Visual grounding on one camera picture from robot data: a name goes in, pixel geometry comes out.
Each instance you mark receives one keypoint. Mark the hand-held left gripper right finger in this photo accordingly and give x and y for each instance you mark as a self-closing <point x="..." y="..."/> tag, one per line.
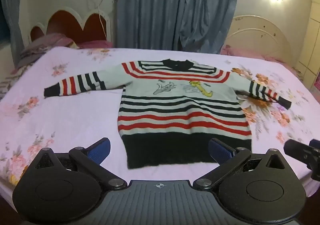
<point x="219" y="151"/>

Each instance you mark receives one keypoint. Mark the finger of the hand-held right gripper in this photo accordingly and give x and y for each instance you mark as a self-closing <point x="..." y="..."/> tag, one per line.
<point x="297" y="151"/>
<point x="315" y="145"/>

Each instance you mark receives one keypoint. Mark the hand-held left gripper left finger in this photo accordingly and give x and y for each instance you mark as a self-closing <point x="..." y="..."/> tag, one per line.
<point x="100" y="151"/>

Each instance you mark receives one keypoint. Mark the striped knit sweater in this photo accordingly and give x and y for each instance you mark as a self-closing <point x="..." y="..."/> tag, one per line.
<point x="180" y="119"/>

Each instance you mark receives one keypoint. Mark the pink floral bed sheet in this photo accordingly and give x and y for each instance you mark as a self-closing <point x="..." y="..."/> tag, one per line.
<point x="75" y="119"/>

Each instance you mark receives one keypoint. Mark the purple box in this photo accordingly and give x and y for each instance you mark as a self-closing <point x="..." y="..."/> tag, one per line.
<point x="316" y="88"/>

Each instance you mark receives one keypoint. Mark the cream wardrobe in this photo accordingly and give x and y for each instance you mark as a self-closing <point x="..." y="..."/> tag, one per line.
<point x="310" y="47"/>

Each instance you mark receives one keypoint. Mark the light pink blanket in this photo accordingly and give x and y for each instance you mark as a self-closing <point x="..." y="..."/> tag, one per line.
<point x="240" y="52"/>

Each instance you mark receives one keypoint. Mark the dark pink pillow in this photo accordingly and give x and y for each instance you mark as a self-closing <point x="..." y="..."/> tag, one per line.
<point x="96" y="44"/>

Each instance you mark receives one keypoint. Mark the cream arched headboard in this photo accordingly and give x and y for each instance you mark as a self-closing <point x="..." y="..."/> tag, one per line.
<point x="260" y="37"/>

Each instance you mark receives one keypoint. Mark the folded purple bedding pile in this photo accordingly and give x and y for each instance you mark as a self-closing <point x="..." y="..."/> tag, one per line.
<point x="42" y="44"/>

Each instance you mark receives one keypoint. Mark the red and white headboard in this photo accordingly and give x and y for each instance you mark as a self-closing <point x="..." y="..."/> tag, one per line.
<point x="65" y="24"/>

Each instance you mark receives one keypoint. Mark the blue door curtain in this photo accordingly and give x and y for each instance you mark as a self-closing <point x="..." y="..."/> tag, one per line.
<point x="175" y="7"/>

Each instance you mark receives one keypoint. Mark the blue window curtain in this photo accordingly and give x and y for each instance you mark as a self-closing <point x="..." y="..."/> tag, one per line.
<point x="12" y="2"/>

